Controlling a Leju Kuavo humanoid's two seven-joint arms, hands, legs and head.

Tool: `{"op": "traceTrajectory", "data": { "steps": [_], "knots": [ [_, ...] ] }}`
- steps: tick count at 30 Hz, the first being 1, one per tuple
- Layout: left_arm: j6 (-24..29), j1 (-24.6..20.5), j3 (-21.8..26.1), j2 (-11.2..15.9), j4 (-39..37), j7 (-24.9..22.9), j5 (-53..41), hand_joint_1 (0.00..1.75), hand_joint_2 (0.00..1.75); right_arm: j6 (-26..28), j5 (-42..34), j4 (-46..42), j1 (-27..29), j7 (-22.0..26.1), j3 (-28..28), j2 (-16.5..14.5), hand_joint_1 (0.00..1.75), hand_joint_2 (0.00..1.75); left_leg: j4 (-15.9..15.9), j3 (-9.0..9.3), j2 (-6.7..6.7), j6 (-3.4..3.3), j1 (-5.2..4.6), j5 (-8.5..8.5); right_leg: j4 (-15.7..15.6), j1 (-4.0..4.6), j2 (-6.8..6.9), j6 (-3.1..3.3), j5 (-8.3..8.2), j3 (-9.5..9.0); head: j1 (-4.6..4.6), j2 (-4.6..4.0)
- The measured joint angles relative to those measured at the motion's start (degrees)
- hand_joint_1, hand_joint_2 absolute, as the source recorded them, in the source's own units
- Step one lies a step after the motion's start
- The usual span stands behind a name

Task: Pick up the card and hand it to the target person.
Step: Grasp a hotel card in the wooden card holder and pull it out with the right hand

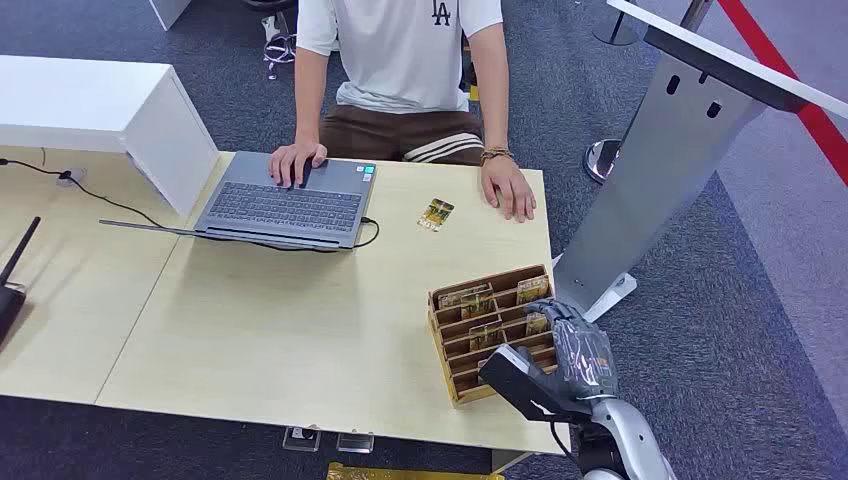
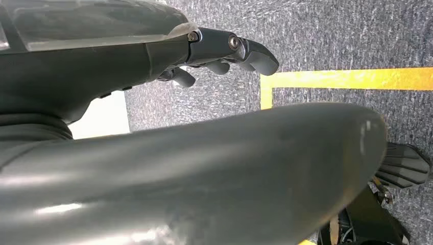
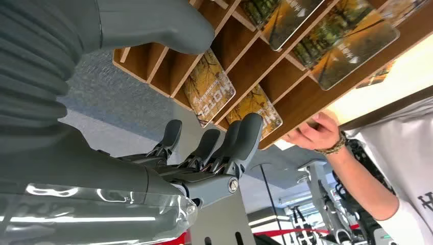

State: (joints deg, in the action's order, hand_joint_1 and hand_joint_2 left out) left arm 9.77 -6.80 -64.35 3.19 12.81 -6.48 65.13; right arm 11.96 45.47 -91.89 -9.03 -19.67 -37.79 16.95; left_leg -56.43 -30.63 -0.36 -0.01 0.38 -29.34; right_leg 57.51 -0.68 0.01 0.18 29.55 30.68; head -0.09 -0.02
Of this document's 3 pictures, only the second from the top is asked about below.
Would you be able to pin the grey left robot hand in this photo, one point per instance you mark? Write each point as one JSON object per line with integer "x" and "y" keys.
{"x": 84, "y": 64}

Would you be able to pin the white panel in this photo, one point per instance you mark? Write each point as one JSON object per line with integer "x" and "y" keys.
{"x": 103, "y": 116}

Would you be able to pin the ribbed grey left arm sleeve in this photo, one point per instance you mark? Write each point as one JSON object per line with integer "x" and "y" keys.
{"x": 30, "y": 130}

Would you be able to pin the yellow floor tape line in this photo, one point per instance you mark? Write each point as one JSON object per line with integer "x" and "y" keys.
{"x": 307, "y": 242}
{"x": 338, "y": 78}

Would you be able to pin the black robot ankle mechanism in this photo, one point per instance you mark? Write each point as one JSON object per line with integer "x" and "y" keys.
{"x": 367, "y": 219}

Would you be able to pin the dark ribbed robot foot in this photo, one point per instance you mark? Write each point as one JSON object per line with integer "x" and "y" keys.
{"x": 402, "y": 167}

